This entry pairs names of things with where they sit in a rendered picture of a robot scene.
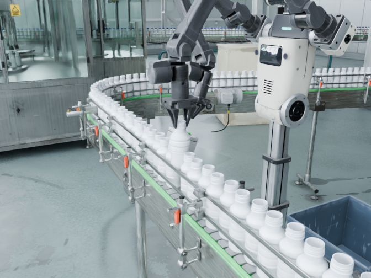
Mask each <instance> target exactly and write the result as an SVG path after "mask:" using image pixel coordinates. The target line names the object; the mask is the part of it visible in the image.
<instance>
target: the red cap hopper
mask: <svg viewBox="0 0 371 278"><path fill-rule="evenodd" d="M170 13H178V11H167V0H161V18H162V28H165V30H166V28H167V27H168V20H169V21H170V22H171V23H172V24H174V22H175V23H176V24H177V25H178V24H179V23H178V22H177V21H176V20H175V19H174V18H173V17H172V16H171V15H170ZM172 20H173V21H174V22H173V21H172ZM162 50H166V45H165V44H162ZM166 58H168V53H167V52H166V53H163V54H162V59H166Z"/></svg>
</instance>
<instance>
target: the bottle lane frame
mask: <svg viewBox="0 0 371 278"><path fill-rule="evenodd" d="M93 133H94V134H95V135H94V144H93V143H92V146H93V147H94V149H95V150H96V151H97V152H98V153H99V151H100V148H99V135H98V136H96V130H95V128H93ZM102 142H103V151H104V152H107V151H110V145H112V151H111V152H109V153H105V155H104V160H107V159H111V156H110V155H111V153H112V154H113V159H112V160H110V161H105V162H106V164H107V165H108V166H109V167H110V169H111V170H112V171H113V172H114V174H115V175H116V176H117V177H118V179H119V180H120V181H121V182H122V184H123V174H126V176H127V177H129V174H128V167H127V168H125V164H124V159H123V158H121V159H118V156H121V155H125V154H126V152H125V150H123V149H122V148H121V147H120V145H118V143H116V142H115V141H114V140H113V139H112V138H111V136H109V135H108V134H107V133H106V132H105V131H104V130H103V129H102ZM132 179H133V187H135V188H136V187H140V186H142V179H144V181H145V187H142V188H140V189H135V192H134V197H139V196H142V189H144V190H145V197H142V198H140V199H136V201H137V203H138V204H139V205H140V206H141V207H142V209H143V210H144V211H145V212H146V214H147V215H148V216H149V218H150V219H151V220H152V221H153V223H154V224H155V225H156V226H157V228H158V229H159V230H160V231H161V233H162V234H163V235H164V236H165V237H166V239H167V240H168V241H169V242H170V244H171V245H172V247H174V249H175V250H176V252H177V249H178V248H179V224H175V218H174V212H171V213H167V209H170V208H173V207H177V202H176V201H175V200H174V199H173V198H172V197H171V195H169V194H168V193H166V191H165V190H163V189H162V188H161V186H159V185H158V183H157V182H155V181H154V179H153V178H151V177H150V175H149V174H147V173H146V171H144V170H143V168H142V167H140V166H139V164H137V162H136V161H134V160H132ZM197 222H198V221H195V220H194V219H193V218H192V217H191V215H189V214H188V213H187V214H185V248H186V249H190V248H193V247H196V246H197V237H199V238H200V248H197V249H198V250H199V251H200V261H199V260H198V261H196V262H194V263H191V264H188V266H189V268H190V269H191V270H192V272H194V274H195V275H196V277H197V278H253V277H252V275H253V274H249V273H247V272H246V271H245V270H244V269H243V268H242V266H243V265H244V264H243V265H239V264H238V263H237V262H236V261H235V260H234V257H235V256H230V255H229V254H228V253H227V252H226V251H225V249H226V248H222V247H221V246H220V245H219V244H218V240H217V241H215V240H214V239H213V238H212V237H211V236H210V235H211V234H212V233H211V234H208V233H207V232H206V231H205V230H204V227H201V226H200V225H199V224H198V223H197ZM197 249H195V250H192V251H189V252H188V254H187V256H186V262H188V261H191V260H194V259H196V258H197V254H196V252H197ZM178 254H179V253H178ZM254 274H255V273H254Z"/></svg>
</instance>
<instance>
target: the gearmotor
mask: <svg viewBox="0 0 371 278"><path fill-rule="evenodd" d="M206 98H207V99H210V100H211V102H210V104H209V106H208V105H206V107H205V108H204V109H203V110H202V111H201V112H200V114H201V115H203V114H215V113H216V105H227V106H228V122H227V125H226V127H227V126H228V124H229V113H230V111H229V107H230V105H232V104H241V103H242V101H243V92H242V89H241V88H221V89H215V90H214V92H213V93H207V95H206ZM226 127H225V128H226ZM225 128H223V129H222V130H224V129H225ZM222 130H219V131H222ZM219 131H211V132H219Z"/></svg>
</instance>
